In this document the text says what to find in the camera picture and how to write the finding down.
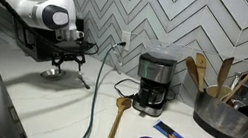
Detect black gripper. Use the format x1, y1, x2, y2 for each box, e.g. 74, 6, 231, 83
50, 36, 98, 79

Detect metal spoon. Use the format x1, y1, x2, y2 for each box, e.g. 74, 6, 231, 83
74, 70, 94, 91

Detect small silver metal bowl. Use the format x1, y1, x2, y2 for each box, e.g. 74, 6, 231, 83
39, 65, 68, 84

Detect black countertop appliance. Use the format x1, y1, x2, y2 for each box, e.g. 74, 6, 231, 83
6, 6, 90, 70

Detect long wooden spoon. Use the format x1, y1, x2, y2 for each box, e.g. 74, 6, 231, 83
103, 94, 133, 138

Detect black steel coffee maker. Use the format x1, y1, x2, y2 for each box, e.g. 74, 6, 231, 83
130, 38, 185, 121

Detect round wooden spoon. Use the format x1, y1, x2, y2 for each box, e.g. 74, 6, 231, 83
180, 54, 209, 92

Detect blue snack wrapper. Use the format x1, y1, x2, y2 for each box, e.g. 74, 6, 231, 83
151, 119, 197, 138

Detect slotted wooden spatula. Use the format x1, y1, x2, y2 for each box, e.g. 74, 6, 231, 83
189, 52, 211, 92

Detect cream cup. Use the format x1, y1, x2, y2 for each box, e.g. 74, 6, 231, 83
205, 82, 233, 102

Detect dark wooden spatula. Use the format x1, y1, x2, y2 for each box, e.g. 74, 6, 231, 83
214, 54, 235, 101

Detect steel utensil pot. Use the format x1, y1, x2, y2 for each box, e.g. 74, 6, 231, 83
189, 81, 248, 138

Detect green power cable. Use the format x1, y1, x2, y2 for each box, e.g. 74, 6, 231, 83
74, 36, 127, 138

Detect black coffee maker cord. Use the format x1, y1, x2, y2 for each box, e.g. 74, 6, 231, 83
111, 75, 143, 102

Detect white wall outlet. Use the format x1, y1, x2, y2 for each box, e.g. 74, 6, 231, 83
119, 30, 133, 52

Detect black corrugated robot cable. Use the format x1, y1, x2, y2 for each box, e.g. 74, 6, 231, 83
0, 0, 108, 60

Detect thin-handled wooden spoon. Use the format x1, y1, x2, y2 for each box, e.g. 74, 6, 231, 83
220, 50, 248, 108

